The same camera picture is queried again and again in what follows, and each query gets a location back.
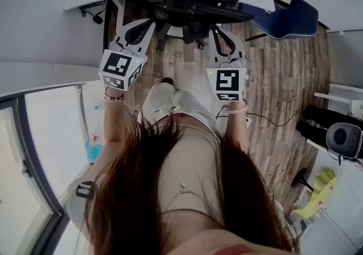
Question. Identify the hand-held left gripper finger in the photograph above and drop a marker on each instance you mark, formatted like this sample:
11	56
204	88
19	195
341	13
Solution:
119	38
146	45

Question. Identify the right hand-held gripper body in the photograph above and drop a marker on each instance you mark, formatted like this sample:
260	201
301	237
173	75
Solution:
227	80

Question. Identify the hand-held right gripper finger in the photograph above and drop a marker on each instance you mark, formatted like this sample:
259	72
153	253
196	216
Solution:
213	49
240	49

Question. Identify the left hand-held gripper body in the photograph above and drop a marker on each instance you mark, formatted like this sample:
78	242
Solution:
116	65

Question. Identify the black mesh office chair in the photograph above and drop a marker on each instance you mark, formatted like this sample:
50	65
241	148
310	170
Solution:
181	1

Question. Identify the person's left forearm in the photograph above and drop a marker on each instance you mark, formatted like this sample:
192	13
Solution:
114	123

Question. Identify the person's right forearm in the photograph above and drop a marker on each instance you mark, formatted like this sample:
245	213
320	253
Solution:
236	131

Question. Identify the blue chair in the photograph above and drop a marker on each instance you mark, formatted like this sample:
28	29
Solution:
289	21

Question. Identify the black power adapter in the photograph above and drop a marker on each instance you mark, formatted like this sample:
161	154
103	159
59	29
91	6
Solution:
97	18

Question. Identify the person's dark shoe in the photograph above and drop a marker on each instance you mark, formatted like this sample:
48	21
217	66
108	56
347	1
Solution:
168	80

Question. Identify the black power strip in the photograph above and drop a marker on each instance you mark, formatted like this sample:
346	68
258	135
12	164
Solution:
92	4

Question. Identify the clear water bottle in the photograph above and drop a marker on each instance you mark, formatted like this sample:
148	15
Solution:
98	106

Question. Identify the person's white shorts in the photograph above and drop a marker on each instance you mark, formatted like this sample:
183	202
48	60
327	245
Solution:
161	97

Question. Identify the red white bottle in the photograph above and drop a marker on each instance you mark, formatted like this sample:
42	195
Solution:
95	137

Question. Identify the person's beige top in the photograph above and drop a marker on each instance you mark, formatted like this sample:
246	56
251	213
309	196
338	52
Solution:
193	157

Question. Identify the blue spray bottle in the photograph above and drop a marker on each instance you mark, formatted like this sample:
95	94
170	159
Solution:
93	151

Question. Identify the dark-framed window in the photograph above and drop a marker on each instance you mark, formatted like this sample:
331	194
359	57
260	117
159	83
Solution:
51	134

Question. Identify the white side table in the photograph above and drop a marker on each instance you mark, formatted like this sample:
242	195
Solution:
334	97

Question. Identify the black round stand base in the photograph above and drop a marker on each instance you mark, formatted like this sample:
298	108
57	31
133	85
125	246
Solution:
300	180

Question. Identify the grey rounded device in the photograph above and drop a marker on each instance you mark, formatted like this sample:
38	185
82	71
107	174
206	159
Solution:
340	137

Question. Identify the yellow-green bag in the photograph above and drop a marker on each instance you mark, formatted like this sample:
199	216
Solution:
317	197

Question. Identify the clear plastic box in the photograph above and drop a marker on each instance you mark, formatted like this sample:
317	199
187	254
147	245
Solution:
299	224

